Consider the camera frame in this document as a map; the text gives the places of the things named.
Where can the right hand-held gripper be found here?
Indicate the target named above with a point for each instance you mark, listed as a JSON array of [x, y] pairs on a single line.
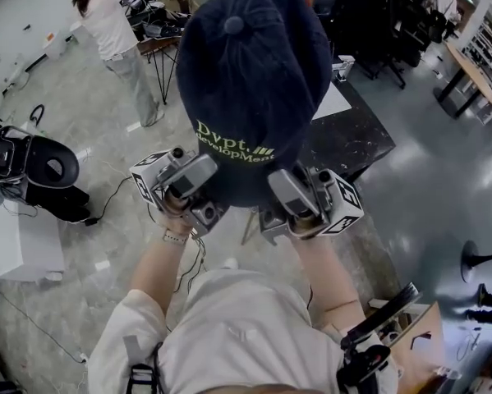
[[344, 203]]

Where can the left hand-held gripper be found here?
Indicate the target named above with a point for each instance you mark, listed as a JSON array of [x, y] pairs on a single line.
[[145, 179]]

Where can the navy baseball cap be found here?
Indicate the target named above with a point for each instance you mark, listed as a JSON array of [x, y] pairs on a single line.
[[249, 76]]

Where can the person's left forearm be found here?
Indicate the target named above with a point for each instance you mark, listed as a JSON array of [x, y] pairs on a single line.
[[155, 273]]

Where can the person's right forearm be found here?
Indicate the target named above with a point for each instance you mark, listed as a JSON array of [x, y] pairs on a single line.
[[323, 277]]

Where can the white wooden shelf unit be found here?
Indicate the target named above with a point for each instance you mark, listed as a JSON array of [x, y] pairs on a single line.
[[488, 47]]

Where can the person's left hand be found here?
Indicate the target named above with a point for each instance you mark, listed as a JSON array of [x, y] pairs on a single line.
[[173, 220]]

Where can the black marble sink table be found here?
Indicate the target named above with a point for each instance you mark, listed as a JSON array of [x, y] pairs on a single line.
[[352, 138]]

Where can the white paper sheet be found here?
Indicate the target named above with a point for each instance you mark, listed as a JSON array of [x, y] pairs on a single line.
[[332, 103]]

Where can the black power adapter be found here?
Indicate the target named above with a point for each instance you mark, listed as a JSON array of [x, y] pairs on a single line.
[[90, 221]]

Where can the hairpin leg table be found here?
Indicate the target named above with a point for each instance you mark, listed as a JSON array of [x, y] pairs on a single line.
[[155, 44]]

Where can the chrome faucet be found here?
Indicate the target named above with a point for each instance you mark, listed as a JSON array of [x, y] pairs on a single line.
[[343, 68]]

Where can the black fabric bag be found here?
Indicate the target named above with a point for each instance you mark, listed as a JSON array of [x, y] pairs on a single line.
[[56, 203]]

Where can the black padded round seat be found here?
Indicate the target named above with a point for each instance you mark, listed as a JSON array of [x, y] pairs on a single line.
[[52, 164]]

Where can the person's white shirt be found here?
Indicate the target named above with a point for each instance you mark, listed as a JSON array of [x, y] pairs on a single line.
[[245, 335]]

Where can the white box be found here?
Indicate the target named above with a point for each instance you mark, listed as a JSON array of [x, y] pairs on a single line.
[[24, 240]]

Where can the black hip controller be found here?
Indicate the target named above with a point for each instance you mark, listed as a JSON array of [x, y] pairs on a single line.
[[362, 367]]

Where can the smartphone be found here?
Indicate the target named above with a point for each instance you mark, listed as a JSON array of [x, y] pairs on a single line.
[[420, 339]]

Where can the black office chair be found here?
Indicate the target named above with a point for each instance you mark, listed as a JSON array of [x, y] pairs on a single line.
[[393, 27]]

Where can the curved wooden desk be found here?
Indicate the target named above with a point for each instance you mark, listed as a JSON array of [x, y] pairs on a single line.
[[422, 343]]

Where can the round wooden table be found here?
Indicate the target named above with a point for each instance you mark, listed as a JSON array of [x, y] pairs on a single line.
[[471, 72]]

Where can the black pedestal table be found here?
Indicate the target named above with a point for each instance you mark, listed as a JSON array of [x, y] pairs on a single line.
[[475, 261]]

